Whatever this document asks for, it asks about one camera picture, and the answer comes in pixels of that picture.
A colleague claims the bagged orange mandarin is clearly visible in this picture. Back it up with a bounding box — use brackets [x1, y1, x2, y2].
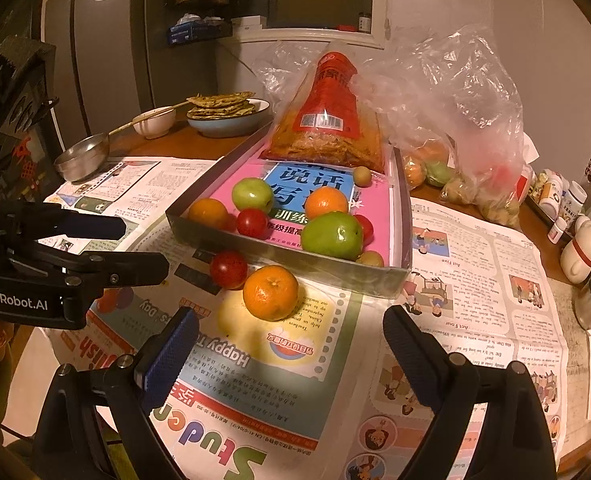
[403, 155, 426, 188]
[410, 140, 449, 163]

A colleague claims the bag of small brown fruits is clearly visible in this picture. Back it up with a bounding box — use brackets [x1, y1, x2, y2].
[440, 175, 521, 226]

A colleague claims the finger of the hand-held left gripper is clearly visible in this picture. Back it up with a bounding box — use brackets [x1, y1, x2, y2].
[0, 200, 127, 247]
[9, 251, 170, 289]

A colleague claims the clear plastic bag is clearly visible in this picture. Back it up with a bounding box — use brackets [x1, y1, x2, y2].
[252, 25, 536, 226]

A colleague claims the orange snack bag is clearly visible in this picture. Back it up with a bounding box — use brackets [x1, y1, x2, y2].
[262, 50, 389, 173]

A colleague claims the red paper decoration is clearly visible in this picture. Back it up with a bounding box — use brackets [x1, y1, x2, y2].
[12, 136, 38, 161]

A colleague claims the pink exercise book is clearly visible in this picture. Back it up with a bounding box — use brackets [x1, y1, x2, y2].
[188, 160, 395, 267]

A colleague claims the red white snack package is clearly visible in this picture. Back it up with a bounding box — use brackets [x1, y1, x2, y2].
[493, 160, 535, 197]

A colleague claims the blue bowl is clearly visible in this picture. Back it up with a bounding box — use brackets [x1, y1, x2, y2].
[186, 99, 272, 138]

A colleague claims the white bottle orange label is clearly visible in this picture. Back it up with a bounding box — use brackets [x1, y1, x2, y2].
[538, 172, 563, 216]

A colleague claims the large green jujube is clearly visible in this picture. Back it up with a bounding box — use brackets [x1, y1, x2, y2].
[302, 211, 365, 261]

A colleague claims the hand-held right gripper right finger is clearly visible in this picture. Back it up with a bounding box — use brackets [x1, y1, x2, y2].
[383, 304, 559, 480]

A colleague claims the metal bowl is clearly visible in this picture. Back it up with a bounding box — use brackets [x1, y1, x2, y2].
[54, 132, 111, 183]

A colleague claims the bagged green fruit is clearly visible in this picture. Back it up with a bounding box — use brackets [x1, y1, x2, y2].
[425, 160, 456, 186]

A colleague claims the grey shallow cardboard box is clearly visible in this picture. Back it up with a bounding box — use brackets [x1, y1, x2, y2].
[165, 130, 413, 301]

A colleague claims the grey refrigerator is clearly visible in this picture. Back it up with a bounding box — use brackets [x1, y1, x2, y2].
[42, 0, 221, 151]

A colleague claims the stack of flat pancakes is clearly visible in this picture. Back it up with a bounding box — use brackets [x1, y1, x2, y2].
[186, 91, 257, 121]

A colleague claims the white bowl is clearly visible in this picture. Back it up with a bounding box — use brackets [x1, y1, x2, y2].
[132, 106, 177, 140]

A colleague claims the white ceramic figure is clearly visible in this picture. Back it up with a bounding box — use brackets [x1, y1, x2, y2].
[560, 215, 591, 283]

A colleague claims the blue box package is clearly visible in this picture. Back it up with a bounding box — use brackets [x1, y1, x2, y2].
[166, 20, 233, 47]

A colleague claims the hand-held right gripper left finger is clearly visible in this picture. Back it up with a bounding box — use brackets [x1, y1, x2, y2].
[32, 306, 201, 480]

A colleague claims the colour printed newspaper sheet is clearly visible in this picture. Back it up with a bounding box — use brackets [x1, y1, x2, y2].
[50, 232, 371, 480]
[345, 195, 573, 480]
[42, 157, 221, 261]

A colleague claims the red cherry tomato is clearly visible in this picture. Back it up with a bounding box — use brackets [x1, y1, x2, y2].
[353, 214, 375, 243]
[209, 250, 249, 291]
[236, 208, 270, 239]

